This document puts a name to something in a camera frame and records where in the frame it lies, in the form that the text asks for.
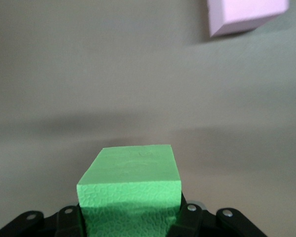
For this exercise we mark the green foam block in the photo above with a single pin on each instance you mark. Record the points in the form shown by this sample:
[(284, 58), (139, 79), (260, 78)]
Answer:
[(130, 177)]

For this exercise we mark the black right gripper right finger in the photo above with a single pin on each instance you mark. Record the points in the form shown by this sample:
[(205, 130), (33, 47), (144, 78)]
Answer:
[(192, 222)]

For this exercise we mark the pink foam block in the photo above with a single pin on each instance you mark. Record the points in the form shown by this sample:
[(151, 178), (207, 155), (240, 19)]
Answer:
[(249, 12)]

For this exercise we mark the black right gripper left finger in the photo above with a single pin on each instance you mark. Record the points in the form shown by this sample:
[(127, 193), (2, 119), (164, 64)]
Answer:
[(69, 222)]

